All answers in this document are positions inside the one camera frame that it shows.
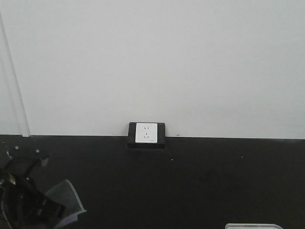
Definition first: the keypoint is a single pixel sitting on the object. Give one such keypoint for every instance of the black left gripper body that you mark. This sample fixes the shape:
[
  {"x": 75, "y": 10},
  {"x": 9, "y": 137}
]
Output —
[{"x": 21, "y": 204}]

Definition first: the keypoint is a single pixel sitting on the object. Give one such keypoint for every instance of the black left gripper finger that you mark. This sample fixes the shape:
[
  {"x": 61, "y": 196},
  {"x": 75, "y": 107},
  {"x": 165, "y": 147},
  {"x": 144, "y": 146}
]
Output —
[{"x": 47, "y": 208}]

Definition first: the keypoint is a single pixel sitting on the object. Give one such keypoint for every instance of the gray cloth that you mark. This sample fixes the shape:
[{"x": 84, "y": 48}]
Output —
[{"x": 64, "y": 193}]

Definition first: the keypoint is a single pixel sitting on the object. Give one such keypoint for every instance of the clear plastic tray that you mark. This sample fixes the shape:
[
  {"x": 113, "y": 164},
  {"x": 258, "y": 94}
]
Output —
[{"x": 251, "y": 226}]

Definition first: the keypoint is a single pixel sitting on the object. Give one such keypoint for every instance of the white power outlet plate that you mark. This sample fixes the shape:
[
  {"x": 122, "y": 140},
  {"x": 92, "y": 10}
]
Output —
[{"x": 146, "y": 133}]

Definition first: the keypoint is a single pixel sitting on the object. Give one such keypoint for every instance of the black socket box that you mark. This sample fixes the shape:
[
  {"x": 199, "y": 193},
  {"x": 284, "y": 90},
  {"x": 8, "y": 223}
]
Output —
[{"x": 131, "y": 144}]

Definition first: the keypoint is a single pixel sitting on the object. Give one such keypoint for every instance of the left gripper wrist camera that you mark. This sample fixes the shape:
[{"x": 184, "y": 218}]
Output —
[{"x": 22, "y": 160}]

